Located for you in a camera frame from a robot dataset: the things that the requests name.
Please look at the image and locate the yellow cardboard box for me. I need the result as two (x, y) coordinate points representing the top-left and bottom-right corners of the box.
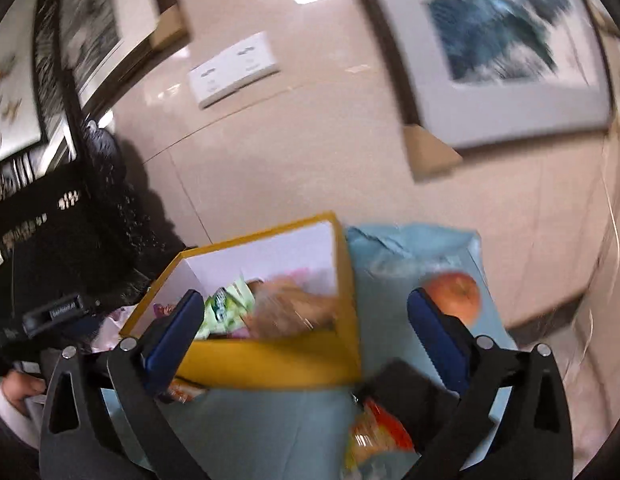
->
(119, 211), (363, 391)

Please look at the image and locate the white cable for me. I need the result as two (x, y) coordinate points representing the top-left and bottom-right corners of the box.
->
(582, 125), (620, 361)

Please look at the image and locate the framed blue lotus painting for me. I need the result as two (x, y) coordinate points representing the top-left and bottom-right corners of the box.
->
(340, 0), (615, 151)

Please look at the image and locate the person's left hand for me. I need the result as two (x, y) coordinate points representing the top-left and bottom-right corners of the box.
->
(0, 370), (48, 413)

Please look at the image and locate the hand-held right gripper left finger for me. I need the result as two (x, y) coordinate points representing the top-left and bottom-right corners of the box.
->
(39, 289), (211, 480)

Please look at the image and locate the light blue printed tablecloth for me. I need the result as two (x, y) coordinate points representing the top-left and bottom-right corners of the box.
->
(97, 222), (520, 480)

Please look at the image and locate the person's left forearm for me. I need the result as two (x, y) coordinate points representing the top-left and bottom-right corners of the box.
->
(0, 390), (41, 480)

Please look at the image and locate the framed black white painting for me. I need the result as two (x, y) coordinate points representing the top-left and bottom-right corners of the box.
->
(55, 0), (191, 106)

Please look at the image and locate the lime green clear packet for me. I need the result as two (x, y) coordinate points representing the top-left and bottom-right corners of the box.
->
(197, 280), (255, 338)

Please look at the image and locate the framed pale picture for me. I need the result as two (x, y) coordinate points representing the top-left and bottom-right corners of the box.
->
(0, 0), (46, 166)

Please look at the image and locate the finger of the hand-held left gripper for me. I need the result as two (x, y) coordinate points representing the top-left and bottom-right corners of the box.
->
(22, 292), (101, 336)

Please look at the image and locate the red apple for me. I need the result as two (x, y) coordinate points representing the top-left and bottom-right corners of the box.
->
(422, 271), (481, 326)

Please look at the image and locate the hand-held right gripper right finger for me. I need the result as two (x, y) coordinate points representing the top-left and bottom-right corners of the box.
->
(405, 287), (575, 480)

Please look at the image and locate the cardboard corner protector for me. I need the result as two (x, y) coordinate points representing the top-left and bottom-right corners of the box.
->
(150, 5), (191, 53)
(402, 124), (463, 183)

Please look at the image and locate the white plastic bag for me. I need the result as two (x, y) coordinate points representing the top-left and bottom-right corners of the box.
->
(92, 305), (141, 356)

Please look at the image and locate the red round biscuit packet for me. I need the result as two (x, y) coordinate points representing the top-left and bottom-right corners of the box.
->
(162, 377), (208, 403)

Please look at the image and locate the dark carved wooden furniture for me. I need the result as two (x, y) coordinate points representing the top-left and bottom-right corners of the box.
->
(0, 75), (201, 341)

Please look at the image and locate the red orange snack packet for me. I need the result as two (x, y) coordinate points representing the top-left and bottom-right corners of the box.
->
(342, 397), (415, 480)

